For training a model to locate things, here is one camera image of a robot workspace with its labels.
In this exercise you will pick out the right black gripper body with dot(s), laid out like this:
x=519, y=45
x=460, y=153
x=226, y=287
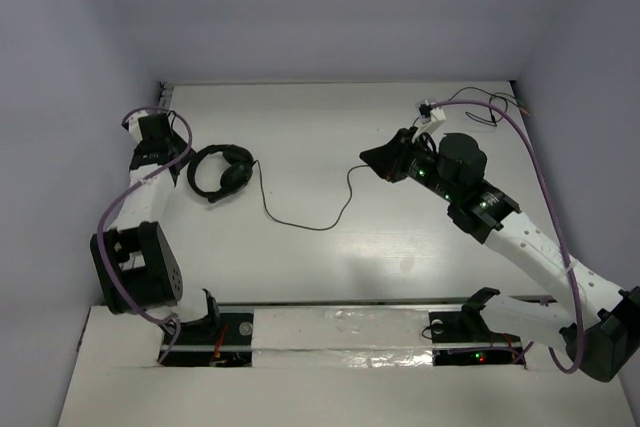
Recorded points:
x=407, y=152

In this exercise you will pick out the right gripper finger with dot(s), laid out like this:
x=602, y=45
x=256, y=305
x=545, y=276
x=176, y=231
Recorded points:
x=380, y=165
x=386, y=151

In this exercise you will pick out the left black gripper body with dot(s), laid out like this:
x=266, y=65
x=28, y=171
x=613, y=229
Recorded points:
x=151, y=148

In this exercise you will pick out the black headphones with cable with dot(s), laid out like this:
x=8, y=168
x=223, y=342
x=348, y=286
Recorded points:
x=239, y=171

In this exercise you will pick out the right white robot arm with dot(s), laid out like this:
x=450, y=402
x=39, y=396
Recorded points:
x=595, y=323

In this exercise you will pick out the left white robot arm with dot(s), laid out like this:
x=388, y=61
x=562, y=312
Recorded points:
x=135, y=265

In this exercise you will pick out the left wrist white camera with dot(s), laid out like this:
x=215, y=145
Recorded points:
x=131, y=125

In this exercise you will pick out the wrist white camera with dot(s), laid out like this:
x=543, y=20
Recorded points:
x=430, y=118
x=131, y=125

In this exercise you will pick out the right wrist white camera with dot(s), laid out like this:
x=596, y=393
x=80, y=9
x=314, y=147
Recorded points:
x=430, y=118

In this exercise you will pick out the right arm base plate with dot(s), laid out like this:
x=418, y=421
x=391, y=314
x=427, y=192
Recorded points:
x=458, y=340

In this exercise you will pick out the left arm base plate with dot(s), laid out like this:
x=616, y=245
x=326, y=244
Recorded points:
x=203, y=344

